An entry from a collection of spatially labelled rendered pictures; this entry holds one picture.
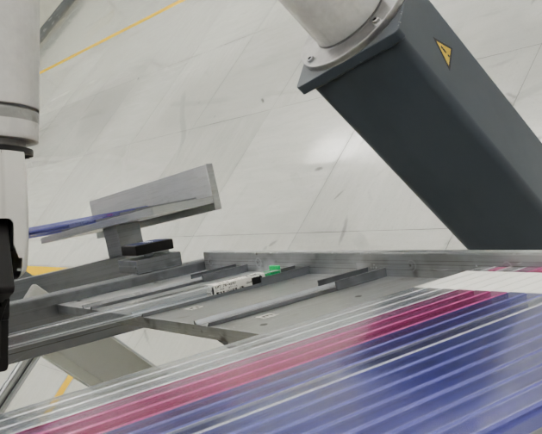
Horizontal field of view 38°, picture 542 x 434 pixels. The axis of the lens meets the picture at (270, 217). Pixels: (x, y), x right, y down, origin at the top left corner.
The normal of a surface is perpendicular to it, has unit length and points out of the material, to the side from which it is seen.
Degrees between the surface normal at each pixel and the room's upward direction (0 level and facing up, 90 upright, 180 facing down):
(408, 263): 46
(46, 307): 90
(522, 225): 90
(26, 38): 113
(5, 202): 89
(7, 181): 91
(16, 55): 104
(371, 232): 0
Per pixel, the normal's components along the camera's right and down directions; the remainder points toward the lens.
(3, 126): 0.65, -0.04
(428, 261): -0.80, 0.16
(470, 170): -0.22, 0.74
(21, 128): 0.86, -0.03
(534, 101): -0.66, -0.59
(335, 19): -0.07, 0.65
